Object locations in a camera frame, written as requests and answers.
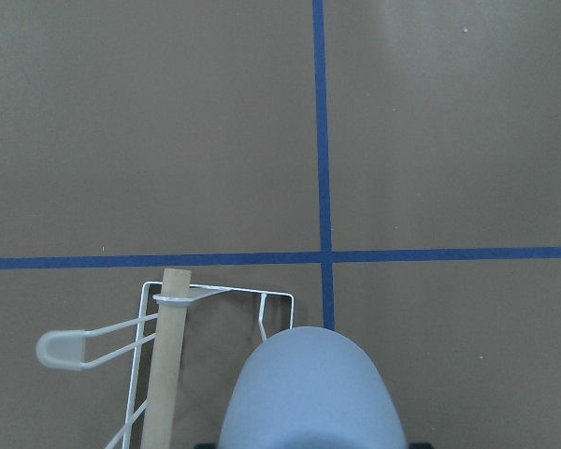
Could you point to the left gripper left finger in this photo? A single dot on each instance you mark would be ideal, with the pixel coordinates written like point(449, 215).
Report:
point(207, 445)

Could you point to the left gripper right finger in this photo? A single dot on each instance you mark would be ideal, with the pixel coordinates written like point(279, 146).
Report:
point(420, 445)

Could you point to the light blue plastic cup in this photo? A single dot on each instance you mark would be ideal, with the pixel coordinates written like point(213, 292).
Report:
point(310, 387)

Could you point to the white wire cup rack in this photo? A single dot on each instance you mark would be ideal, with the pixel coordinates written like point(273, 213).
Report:
point(161, 320)

